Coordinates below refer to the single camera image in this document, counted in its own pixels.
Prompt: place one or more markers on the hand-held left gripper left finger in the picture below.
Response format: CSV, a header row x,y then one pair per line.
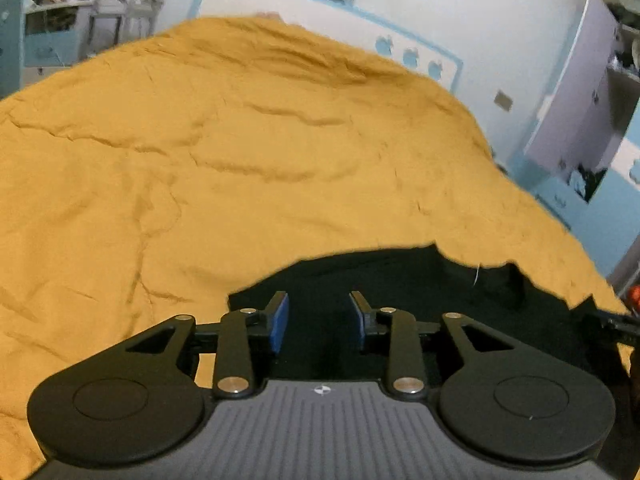
x,y
280,322

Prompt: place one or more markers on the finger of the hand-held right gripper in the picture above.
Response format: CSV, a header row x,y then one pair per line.
x,y
617,325

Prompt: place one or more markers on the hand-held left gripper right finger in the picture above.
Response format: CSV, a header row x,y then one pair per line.
x,y
358,322

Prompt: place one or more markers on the black long-sleeve sweater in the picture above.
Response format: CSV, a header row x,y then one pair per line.
x,y
450,280

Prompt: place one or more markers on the dark clothes in wardrobe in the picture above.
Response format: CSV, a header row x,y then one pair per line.
x,y
590,182

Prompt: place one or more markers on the blue drawer cabinet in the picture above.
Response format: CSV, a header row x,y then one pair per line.
x,y
560,200

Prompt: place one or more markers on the mustard yellow quilt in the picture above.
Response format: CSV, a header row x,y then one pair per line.
x,y
225,150

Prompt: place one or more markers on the white wardrobe door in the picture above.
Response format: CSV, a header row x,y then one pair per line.
x,y
575,85

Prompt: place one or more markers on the white and blue headboard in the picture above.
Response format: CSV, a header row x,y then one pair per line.
x,y
310,15

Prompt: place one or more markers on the blue and white desk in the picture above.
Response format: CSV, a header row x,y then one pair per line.
x,y
50,35

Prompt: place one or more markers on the beige wall switch plate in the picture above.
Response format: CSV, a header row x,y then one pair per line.
x,y
503,100

